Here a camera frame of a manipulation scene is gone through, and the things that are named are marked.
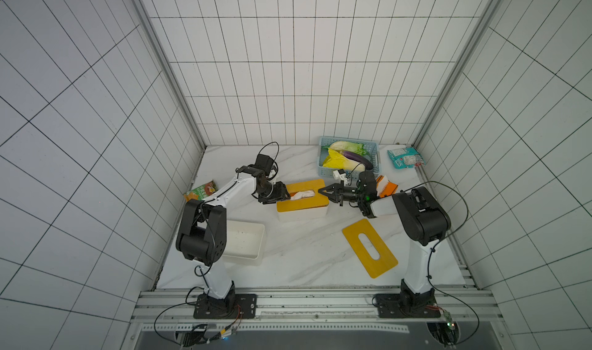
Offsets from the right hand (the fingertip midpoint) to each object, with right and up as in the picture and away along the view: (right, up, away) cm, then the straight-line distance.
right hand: (312, 195), depth 88 cm
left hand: (-13, -3, +1) cm, 13 cm away
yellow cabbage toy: (+12, +14, +14) cm, 24 cm away
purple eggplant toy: (+28, +13, +20) cm, 36 cm away
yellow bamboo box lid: (+3, -2, 0) cm, 3 cm away
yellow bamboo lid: (+22, -25, -7) cm, 34 cm away
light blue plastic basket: (+31, +21, +26) cm, 46 cm away
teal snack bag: (+47, +15, +22) cm, 54 cm away
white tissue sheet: (-4, 0, +1) cm, 4 cm away
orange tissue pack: (+30, +3, +6) cm, 31 cm away
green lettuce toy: (+16, +21, +22) cm, 34 cm away
